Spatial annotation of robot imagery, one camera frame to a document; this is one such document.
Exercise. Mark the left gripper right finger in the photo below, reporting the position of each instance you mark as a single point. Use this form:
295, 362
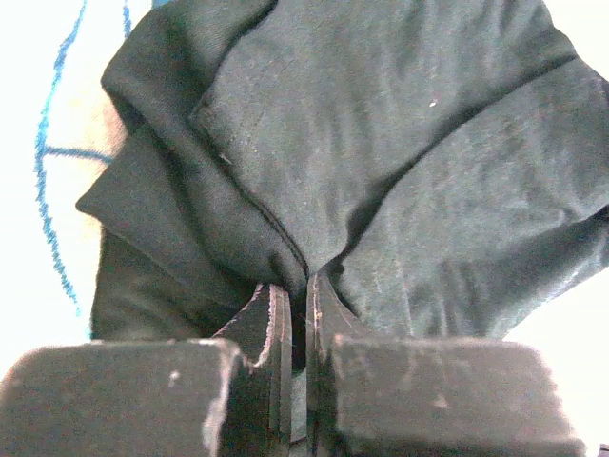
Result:
372, 394

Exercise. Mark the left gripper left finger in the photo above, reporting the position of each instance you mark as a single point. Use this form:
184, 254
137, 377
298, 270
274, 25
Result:
228, 395

